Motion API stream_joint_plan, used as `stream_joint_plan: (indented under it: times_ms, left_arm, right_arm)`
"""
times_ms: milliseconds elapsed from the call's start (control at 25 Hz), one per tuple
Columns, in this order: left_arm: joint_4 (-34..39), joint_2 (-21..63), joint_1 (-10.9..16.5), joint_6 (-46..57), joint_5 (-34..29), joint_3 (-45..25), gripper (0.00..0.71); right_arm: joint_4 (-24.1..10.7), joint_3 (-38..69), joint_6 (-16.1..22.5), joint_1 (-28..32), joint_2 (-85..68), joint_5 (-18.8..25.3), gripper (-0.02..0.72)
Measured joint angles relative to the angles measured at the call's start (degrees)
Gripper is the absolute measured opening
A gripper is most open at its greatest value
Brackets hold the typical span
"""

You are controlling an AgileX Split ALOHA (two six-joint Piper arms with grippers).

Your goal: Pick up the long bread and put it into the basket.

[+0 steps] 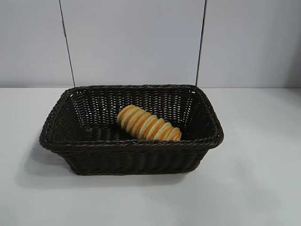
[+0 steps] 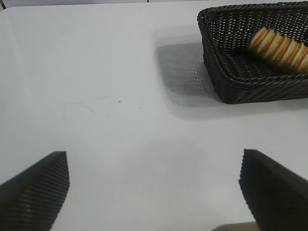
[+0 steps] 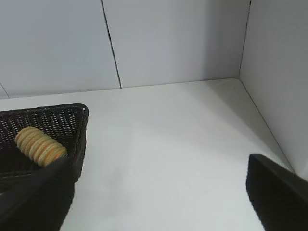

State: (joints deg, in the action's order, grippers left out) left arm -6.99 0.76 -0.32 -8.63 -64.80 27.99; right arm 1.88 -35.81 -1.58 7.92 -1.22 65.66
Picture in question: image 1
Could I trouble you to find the long ridged bread loaf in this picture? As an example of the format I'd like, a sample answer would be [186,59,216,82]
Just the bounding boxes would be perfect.
[116,104,183,142]

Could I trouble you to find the dark brown wicker basket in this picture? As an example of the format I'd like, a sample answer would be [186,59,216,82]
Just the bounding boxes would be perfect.
[38,84,225,177]

